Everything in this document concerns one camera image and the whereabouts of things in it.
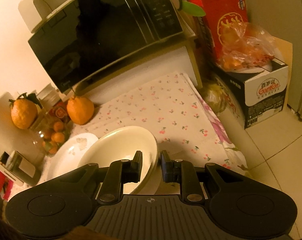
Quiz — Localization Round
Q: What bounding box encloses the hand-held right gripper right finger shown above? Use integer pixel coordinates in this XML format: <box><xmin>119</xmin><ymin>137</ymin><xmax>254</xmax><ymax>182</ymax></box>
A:
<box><xmin>160</xmin><ymin>151</ymin><xmax>252</xmax><ymax>203</ymax></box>

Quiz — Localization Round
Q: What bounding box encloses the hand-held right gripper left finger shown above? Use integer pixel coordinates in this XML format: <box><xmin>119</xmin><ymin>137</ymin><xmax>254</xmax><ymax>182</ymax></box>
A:
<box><xmin>52</xmin><ymin>151</ymin><xmax>143</xmax><ymax>204</ymax></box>

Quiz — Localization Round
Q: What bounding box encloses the plain white plate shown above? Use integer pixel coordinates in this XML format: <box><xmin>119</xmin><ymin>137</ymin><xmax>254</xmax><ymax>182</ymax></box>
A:
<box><xmin>51</xmin><ymin>132</ymin><xmax>99</xmax><ymax>180</ymax></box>

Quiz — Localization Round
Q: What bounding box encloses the cherry print tablecloth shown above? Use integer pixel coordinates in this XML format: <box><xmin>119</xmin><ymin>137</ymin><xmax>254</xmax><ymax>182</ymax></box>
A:
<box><xmin>38</xmin><ymin>71</ymin><xmax>241</xmax><ymax>195</ymax></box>

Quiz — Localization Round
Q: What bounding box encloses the pink floral cloth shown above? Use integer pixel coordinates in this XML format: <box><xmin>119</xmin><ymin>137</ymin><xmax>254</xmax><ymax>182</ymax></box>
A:
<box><xmin>196</xmin><ymin>90</ymin><xmax>249</xmax><ymax>173</ymax></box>

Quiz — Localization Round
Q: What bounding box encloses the yellow plastic bag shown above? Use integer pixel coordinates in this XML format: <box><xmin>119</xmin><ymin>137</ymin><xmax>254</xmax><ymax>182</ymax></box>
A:
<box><xmin>201</xmin><ymin>80</ymin><xmax>229</xmax><ymax>115</ymax></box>

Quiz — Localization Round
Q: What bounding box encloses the glass jar of kumquats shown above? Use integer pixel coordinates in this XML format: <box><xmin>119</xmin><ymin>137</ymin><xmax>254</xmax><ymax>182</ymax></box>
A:
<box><xmin>30</xmin><ymin>112</ymin><xmax>71</xmax><ymax>158</ymax></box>

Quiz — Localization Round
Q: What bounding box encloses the red label glass jar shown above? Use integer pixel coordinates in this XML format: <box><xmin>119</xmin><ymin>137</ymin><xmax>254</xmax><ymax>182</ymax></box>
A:
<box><xmin>48</xmin><ymin>101</ymin><xmax>70</xmax><ymax>124</ymax></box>

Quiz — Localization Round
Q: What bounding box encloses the black and white carton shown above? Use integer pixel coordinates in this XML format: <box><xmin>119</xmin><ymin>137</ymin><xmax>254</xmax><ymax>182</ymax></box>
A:
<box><xmin>211</xmin><ymin>57</ymin><xmax>289</xmax><ymax>130</ymax></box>

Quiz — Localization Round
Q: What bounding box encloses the large orange with leaves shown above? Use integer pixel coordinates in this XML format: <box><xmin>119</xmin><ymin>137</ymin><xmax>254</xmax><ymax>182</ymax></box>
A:
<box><xmin>8</xmin><ymin>92</ymin><xmax>43</xmax><ymax>130</ymax></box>

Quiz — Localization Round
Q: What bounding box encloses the dark jar with silver lid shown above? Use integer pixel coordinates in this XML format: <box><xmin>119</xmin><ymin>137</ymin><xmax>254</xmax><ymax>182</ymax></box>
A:
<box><xmin>0</xmin><ymin>150</ymin><xmax>23</xmax><ymax>173</ymax></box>

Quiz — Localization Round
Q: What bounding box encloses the black microwave oven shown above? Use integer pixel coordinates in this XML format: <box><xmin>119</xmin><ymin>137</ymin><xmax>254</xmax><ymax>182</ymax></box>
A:
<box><xmin>28</xmin><ymin>0</ymin><xmax>185</xmax><ymax>94</ymax></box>

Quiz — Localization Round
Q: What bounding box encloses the plastic bag of oranges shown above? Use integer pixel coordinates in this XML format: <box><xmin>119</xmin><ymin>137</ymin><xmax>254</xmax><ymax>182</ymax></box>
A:
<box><xmin>218</xmin><ymin>21</ymin><xmax>282</xmax><ymax>72</ymax></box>

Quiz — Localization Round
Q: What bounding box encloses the red carton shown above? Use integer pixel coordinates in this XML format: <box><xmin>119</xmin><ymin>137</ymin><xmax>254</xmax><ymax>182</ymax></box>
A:
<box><xmin>194</xmin><ymin>0</ymin><xmax>249</xmax><ymax>67</ymax></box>

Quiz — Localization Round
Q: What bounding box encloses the refrigerator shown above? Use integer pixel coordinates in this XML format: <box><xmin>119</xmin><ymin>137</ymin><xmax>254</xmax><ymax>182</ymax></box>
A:
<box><xmin>287</xmin><ymin>0</ymin><xmax>302</xmax><ymax>120</ymax></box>

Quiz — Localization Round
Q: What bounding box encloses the white boxy appliance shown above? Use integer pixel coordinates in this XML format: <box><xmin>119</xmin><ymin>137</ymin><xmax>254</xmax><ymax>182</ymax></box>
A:
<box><xmin>18</xmin><ymin>0</ymin><xmax>121</xmax><ymax>33</ymax></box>

